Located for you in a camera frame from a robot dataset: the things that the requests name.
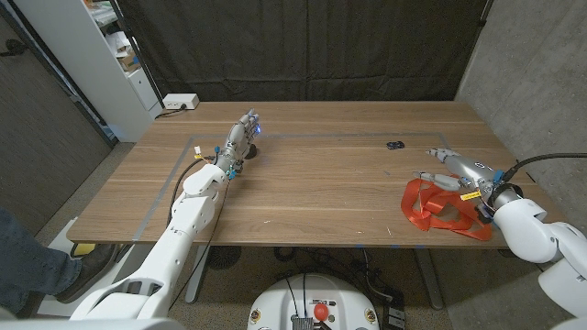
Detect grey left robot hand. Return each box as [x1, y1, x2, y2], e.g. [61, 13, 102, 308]
[213, 108, 261, 178]

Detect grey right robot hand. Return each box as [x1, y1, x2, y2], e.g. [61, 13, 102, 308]
[411, 147, 505, 207]

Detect orange ribbon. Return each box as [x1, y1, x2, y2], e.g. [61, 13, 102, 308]
[400, 177, 494, 242]

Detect white power outlet box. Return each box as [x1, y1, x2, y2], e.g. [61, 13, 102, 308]
[162, 93, 200, 111]

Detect black round floor fan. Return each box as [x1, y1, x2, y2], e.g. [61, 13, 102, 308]
[205, 246, 242, 270]

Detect grey table leg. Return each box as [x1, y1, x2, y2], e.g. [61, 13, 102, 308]
[414, 248, 444, 311]
[184, 245, 211, 304]

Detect black fabric curtain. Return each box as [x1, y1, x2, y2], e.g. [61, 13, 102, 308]
[116, 0, 494, 103]

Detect cardboard box with blue tape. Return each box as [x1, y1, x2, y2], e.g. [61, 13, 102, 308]
[116, 49, 141, 73]

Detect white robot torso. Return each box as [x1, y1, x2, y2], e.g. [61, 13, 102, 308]
[247, 273, 381, 330]

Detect white shelf cabinet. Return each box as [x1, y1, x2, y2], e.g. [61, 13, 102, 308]
[13, 0, 164, 143]

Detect dark shoe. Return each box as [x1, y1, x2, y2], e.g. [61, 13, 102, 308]
[54, 243, 121, 303]

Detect person's leg in jeans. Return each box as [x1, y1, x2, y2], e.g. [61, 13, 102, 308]
[0, 208, 83, 317]

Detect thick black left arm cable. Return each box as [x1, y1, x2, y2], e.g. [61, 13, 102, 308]
[167, 155, 216, 226]

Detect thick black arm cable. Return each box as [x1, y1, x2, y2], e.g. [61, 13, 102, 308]
[167, 155, 216, 226]
[502, 152, 587, 182]

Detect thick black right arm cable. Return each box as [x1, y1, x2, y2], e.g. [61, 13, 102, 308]
[502, 152, 587, 182]

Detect black door handle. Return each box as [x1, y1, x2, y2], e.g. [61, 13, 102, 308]
[0, 38, 27, 57]

